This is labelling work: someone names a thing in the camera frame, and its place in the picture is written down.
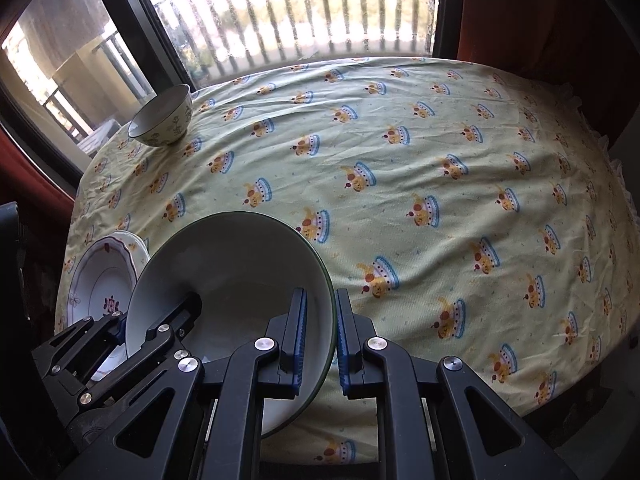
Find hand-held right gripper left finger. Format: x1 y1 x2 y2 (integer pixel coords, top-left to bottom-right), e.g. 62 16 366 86
112 287 309 480

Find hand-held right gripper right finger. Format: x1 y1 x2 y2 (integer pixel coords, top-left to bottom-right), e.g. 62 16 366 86
335 287 578 480

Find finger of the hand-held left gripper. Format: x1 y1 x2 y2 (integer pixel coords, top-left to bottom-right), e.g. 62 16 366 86
74 291 204 412
31 310 127 377

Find small white red-flower dish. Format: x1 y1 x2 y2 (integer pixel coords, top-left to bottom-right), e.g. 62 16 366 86
66 236 150 378

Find cream floral bowl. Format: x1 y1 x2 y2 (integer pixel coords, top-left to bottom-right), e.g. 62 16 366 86
128 84 193 147
124 211 337 436

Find beaded yellow floral plate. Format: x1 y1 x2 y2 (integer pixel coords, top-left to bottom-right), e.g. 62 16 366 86
111 230 152 268

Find red curtain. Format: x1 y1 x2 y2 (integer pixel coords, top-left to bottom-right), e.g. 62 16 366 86
457 0 640 153
0 120 78 211

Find yellow printed tablecloth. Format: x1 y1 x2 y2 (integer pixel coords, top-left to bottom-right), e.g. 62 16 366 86
54 55 632 466

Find balcony railing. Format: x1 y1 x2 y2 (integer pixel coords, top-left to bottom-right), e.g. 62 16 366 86
42 0 437 143

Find black window frame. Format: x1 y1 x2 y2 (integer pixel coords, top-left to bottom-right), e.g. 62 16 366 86
0 0 468 201

